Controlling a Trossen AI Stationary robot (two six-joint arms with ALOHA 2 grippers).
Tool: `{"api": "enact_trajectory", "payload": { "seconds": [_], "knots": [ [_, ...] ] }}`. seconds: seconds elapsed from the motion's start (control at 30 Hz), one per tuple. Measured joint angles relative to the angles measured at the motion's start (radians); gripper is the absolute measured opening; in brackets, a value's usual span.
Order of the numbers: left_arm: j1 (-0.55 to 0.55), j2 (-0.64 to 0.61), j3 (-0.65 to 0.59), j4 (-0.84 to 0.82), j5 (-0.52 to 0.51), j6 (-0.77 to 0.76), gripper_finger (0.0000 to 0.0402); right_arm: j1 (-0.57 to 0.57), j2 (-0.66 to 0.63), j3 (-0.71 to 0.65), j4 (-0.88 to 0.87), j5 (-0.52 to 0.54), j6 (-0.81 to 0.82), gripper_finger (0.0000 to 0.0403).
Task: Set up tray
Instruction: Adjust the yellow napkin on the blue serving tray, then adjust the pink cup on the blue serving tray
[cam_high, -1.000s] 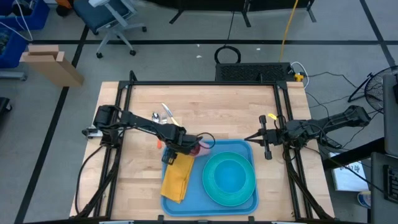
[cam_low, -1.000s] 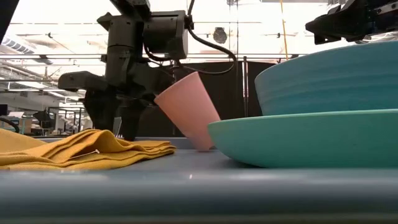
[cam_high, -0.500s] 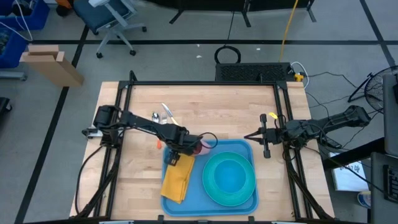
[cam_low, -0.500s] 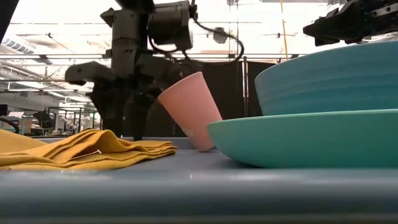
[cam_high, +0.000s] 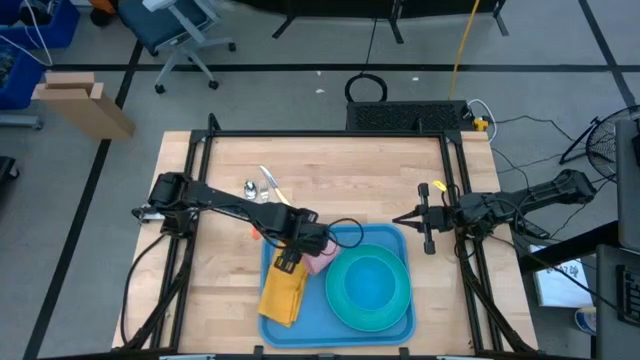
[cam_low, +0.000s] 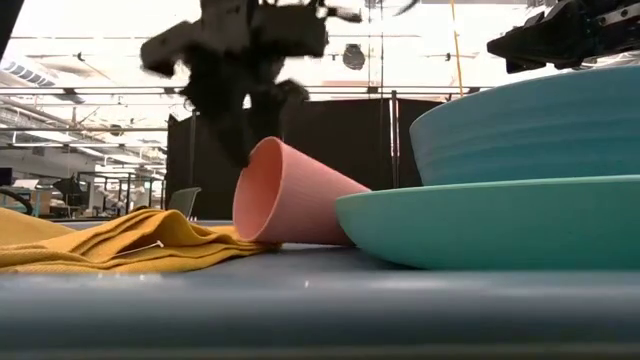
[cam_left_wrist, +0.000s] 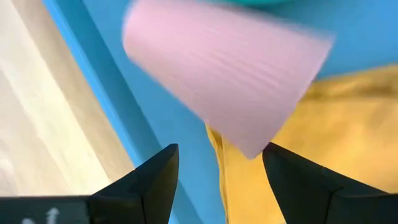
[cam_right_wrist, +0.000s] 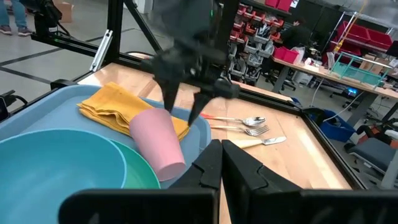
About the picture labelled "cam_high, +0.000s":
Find teal plate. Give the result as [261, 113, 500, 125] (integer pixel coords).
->
[324, 243, 413, 333]

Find orange and black object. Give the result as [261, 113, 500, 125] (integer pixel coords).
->
[89, 0, 120, 27]

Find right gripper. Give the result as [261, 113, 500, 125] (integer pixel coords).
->
[392, 182, 459, 255]

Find office chair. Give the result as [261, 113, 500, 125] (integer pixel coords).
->
[117, 0, 237, 95]

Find black desk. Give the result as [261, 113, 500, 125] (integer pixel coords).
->
[517, 219, 640, 360]

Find black perforated computer case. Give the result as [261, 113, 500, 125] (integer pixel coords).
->
[345, 99, 474, 134]

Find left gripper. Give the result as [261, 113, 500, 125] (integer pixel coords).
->
[273, 219, 332, 275]

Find hanging yellow cable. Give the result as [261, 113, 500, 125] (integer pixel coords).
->
[446, 0, 482, 101]

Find pink plastic cup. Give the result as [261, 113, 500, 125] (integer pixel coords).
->
[301, 241, 342, 276]

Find yellow cloth napkin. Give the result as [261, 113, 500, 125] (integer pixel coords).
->
[257, 248, 310, 329]

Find black floor fan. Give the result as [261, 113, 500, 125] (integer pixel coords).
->
[558, 104, 640, 184]

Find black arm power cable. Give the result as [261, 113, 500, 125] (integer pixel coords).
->
[119, 232, 174, 347]

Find thin white cable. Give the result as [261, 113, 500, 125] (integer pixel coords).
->
[0, 0, 54, 67]

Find black floor cables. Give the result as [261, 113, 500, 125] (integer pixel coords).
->
[492, 114, 576, 176]

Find black curtain partition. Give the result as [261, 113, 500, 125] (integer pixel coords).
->
[234, 0, 511, 46]

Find brown cardboard box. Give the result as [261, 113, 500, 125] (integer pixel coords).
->
[31, 71, 136, 141]

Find blue storage bin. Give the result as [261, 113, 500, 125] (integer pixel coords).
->
[0, 47, 46, 111]
[0, 0, 81, 51]

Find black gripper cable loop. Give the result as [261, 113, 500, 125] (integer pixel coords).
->
[324, 217, 365, 250]

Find coiled black cable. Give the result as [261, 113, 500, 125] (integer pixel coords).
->
[344, 72, 389, 104]

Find blue plastic tray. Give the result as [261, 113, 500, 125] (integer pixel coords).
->
[258, 223, 417, 350]

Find black object at floor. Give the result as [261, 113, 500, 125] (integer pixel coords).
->
[0, 155, 21, 184]

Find grey monitor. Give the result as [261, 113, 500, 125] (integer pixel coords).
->
[614, 118, 640, 251]

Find black metal table frame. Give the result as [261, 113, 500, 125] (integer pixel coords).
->
[112, 113, 541, 357]

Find white power cable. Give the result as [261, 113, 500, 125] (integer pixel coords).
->
[467, 98, 499, 144]

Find blue bowl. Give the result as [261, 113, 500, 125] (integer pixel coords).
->
[342, 257, 399, 312]

